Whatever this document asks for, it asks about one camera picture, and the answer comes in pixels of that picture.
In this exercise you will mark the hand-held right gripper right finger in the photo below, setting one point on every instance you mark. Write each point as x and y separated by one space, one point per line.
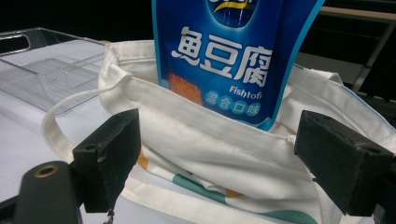
339 161

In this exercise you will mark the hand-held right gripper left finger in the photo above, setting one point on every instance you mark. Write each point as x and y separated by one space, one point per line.
107 158

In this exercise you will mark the white canvas tote bag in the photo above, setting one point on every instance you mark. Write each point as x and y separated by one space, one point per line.
218 155

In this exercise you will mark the blue snack packet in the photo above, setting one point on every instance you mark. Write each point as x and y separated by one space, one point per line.
224 56

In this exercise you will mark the clear plastic tray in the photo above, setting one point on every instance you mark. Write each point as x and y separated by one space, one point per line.
46 71

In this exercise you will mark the metal shelf frame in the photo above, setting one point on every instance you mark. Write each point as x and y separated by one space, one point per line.
351 62

